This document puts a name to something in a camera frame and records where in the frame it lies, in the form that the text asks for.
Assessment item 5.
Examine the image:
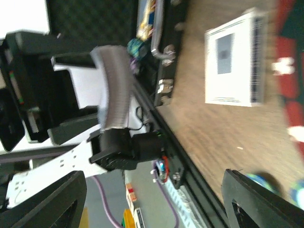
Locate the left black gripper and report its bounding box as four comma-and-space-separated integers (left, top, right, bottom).
0, 31, 98, 152

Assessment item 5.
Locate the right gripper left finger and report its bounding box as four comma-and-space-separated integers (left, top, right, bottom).
0, 171, 87, 228

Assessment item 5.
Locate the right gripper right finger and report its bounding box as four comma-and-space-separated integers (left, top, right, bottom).
221, 169, 304, 228

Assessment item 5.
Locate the green poker chip stack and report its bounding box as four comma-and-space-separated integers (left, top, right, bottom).
246, 171, 285, 198

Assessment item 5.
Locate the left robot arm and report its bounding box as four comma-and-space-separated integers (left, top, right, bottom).
0, 31, 166, 209

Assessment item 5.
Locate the black poker set case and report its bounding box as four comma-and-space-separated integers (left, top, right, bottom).
46, 0, 189, 106

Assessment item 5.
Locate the card deck in case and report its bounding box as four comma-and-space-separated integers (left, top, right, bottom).
136, 0, 164, 41

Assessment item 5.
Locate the round red black poker mat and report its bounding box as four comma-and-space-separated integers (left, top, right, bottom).
272, 0, 304, 155

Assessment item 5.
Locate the white card box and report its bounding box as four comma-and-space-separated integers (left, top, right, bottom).
205, 8, 267, 107

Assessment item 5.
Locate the light blue slotted cable duct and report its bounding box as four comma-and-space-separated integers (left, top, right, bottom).
165, 180, 207, 228

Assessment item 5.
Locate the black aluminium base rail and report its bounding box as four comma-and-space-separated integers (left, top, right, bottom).
134, 82, 230, 228

